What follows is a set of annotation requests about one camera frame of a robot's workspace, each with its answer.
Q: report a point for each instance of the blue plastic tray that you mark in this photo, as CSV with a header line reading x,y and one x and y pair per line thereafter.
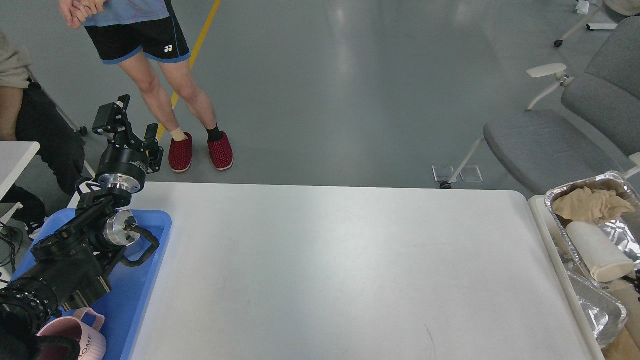
x,y
125,306

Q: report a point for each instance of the standing person in shorts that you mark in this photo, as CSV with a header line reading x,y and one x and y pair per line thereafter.
x,y
132,34

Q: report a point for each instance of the aluminium foil tray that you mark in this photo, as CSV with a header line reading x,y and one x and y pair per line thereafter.
x,y
623,231

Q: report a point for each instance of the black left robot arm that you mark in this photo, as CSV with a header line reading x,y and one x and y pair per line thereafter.
x,y
73,264

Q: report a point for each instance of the cream plastic bin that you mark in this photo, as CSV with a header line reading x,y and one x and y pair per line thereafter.
x,y
625,346

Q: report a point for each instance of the pink HOME mug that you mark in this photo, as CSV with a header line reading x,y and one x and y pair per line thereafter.
x,y
75,337

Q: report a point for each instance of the grey office chair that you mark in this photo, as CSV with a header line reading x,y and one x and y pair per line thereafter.
x,y
543,150

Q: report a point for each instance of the white chair base far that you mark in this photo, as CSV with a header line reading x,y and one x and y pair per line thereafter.
x,y
615,10

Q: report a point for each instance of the brown paper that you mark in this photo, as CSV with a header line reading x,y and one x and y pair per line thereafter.
x,y
595,206

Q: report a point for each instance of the small white side table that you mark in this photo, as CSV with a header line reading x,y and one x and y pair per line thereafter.
x,y
15,156

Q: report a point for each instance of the seated person at left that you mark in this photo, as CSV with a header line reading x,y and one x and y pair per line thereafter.
x,y
27,114

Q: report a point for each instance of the cream paper cup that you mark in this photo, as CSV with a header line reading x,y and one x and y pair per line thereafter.
x,y
602,258

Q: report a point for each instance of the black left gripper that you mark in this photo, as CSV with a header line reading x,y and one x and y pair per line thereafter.
x,y
121,167

